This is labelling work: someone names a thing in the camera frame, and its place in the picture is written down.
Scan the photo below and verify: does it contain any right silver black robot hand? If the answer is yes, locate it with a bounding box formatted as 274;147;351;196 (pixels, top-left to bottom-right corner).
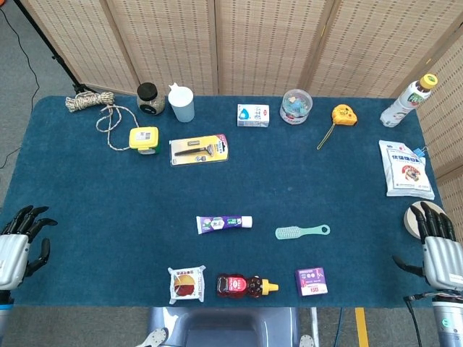
392;201;463;290

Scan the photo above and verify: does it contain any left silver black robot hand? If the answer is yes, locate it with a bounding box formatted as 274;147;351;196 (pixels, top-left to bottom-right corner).
0;205;59;292

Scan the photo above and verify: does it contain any purple white toothpaste tube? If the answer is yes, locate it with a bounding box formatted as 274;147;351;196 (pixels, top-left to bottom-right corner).
195;215;253;236

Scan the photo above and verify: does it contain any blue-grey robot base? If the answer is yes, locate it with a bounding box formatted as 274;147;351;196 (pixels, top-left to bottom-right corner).
135;307;315;347

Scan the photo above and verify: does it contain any drink bottle with yellow cap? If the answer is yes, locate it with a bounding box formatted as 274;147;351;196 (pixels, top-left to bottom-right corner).
379;73;439;129

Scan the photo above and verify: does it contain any beige bowl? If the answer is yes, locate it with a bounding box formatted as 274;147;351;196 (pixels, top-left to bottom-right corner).
404;201;444;239

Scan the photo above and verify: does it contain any white printed snack bag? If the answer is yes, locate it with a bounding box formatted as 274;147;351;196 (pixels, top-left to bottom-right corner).
378;140;436;201

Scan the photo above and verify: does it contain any yellow floor tape strip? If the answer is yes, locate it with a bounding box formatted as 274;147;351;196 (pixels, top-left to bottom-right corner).
354;307;370;347

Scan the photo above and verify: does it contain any purple white small box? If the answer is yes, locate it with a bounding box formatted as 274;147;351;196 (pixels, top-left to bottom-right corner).
294;267;329;297

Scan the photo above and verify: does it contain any white floor pole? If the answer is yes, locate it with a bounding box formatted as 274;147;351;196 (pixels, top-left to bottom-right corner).
310;307;321;347

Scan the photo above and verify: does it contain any mint green hairbrush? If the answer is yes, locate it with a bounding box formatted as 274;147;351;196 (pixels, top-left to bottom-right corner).
274;223;331;241

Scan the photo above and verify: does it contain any white pastry packet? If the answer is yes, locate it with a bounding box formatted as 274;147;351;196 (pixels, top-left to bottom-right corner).
168;265;206;304

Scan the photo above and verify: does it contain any yellow tape measure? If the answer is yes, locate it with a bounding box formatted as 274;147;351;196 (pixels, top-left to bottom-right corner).
316;103;359;150

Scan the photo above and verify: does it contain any black tripod stand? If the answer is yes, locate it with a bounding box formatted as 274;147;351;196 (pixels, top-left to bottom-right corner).
12;0;98;95

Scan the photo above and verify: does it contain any glass jar with black lid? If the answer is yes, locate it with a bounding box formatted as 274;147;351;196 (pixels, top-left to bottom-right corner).
136;82;166;116

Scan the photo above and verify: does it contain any bear-shaped honey bottle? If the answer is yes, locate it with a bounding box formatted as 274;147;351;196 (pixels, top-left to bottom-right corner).
216;273;280;299

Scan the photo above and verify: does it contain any clear tub of binder clips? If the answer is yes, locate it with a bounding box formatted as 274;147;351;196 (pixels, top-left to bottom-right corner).
279;88;313;126

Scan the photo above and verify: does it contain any razor in yellow blister pack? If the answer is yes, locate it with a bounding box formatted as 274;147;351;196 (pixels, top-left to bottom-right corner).
169;133;230;168

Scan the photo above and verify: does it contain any dark blue table mat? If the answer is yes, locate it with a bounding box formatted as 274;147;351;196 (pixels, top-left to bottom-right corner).
0;95;459;309

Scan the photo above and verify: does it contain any translucent white plastic cup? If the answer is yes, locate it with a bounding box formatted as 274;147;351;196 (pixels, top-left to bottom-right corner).
167;82;195;124

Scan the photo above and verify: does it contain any white blue small carton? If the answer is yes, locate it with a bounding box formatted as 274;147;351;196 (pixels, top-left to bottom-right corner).
237;103;271;128

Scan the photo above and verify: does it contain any bamboo folding screen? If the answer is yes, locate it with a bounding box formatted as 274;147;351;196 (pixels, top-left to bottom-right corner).
20;0;463;232

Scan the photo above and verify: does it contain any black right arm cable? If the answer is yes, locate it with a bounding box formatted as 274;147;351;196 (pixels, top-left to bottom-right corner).
403;293;435;347

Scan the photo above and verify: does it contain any blue floor cable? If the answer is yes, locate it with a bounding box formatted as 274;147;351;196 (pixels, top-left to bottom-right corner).
333;307;343;347

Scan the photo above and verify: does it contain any beige braided rope bundle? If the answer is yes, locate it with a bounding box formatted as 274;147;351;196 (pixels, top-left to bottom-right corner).
64;90;140;152

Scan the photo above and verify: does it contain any thin black floor cable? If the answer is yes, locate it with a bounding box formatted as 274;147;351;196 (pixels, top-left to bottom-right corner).
0;7;41;170

